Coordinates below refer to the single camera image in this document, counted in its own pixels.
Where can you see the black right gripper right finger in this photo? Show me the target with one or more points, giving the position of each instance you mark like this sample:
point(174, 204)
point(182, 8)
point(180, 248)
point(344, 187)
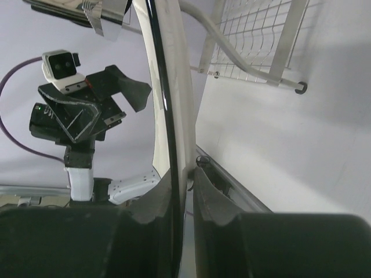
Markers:
point(231, 242)

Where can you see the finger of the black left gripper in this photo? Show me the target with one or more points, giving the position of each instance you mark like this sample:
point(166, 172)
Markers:
point(112, 80)
point(77, 113)

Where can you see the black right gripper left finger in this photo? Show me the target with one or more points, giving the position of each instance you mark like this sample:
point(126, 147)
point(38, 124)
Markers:
point(92, 241)

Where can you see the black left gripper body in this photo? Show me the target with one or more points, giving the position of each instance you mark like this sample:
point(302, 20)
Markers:
point(43, 123)

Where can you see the white square plate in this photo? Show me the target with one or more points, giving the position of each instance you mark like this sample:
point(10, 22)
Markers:
point(164, 36)

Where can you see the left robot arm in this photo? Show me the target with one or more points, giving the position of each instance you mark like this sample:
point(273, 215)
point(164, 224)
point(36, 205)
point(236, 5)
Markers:
point(82, 116)

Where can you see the stainless steel dish rack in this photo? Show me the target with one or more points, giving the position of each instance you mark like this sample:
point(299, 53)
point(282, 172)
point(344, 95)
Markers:
point(252, 41)

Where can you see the aluminium frame rail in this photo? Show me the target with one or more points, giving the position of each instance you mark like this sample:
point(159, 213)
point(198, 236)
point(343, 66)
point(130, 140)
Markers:
point(232, 188)

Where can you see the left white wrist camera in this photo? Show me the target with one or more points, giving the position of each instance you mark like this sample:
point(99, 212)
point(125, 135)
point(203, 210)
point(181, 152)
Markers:
point(60, 69)

